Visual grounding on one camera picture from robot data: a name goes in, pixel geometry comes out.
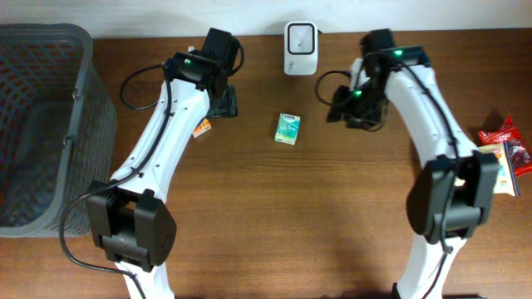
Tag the small orange packet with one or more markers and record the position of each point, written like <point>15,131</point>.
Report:
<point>201,128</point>

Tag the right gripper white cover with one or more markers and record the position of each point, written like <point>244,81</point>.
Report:
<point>343,95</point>

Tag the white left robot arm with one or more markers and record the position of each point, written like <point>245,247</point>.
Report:
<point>128,216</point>

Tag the white barcode scanner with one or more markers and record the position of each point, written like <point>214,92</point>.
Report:
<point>300,48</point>

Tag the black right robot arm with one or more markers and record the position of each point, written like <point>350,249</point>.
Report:
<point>452,195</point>

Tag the small green tissue pack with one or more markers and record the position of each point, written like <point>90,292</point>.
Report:
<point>287,130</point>

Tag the beige wet wipes pack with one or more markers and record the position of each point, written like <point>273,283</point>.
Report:
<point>505,170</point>

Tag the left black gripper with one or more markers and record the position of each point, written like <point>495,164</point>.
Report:
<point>224,105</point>

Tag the grey plastic mesh basket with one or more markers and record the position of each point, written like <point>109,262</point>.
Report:
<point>58,125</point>

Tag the red snack bag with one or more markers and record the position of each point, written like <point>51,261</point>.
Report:
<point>519,151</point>

